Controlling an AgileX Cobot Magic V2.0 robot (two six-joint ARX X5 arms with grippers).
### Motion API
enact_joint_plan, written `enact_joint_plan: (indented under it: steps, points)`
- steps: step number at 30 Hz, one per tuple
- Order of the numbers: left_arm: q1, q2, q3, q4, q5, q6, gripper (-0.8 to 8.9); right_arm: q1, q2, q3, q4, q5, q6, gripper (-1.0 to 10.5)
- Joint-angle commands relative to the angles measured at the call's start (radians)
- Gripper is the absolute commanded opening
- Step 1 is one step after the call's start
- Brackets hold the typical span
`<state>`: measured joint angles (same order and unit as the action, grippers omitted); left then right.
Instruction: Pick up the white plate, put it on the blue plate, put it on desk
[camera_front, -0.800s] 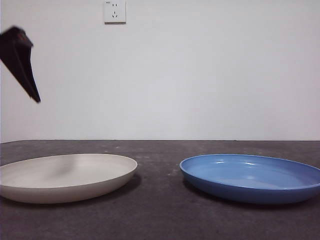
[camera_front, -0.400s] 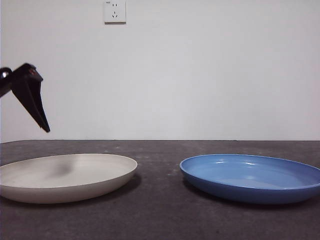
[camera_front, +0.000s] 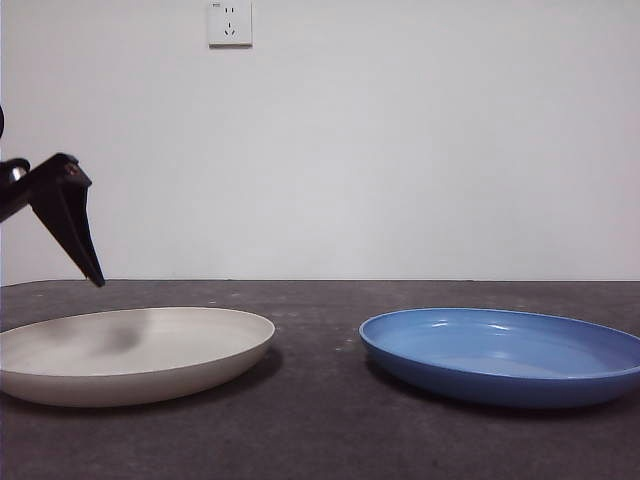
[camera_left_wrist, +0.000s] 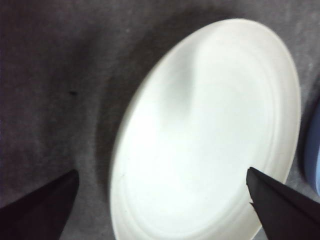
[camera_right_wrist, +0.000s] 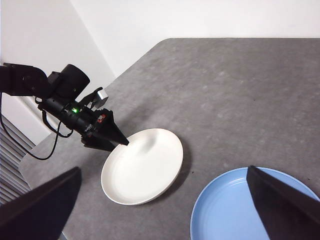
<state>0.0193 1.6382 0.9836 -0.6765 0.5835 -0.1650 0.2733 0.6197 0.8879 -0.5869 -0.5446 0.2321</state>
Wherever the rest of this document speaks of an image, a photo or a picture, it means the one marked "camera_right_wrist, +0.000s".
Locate grey slatted panel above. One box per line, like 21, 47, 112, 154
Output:
0, 116, 36, 205

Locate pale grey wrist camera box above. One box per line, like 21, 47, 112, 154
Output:
96, 89, 110, 108

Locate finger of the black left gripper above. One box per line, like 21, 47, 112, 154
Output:
96, 119, 130, 146
86, 136, 118, 152

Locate white plate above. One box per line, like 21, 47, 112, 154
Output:
100, 128, 184, 206

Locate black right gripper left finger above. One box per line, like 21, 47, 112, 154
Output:
0, 166, 83, 240

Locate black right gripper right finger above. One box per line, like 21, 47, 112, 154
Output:
246, 165, 320, 240

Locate long black cable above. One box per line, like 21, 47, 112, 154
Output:
0, 92, 62, 161

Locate short black cable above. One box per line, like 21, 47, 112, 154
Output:
41, 109, 75, 138

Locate blue plate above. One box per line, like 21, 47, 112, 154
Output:
189, 166, 320, 240

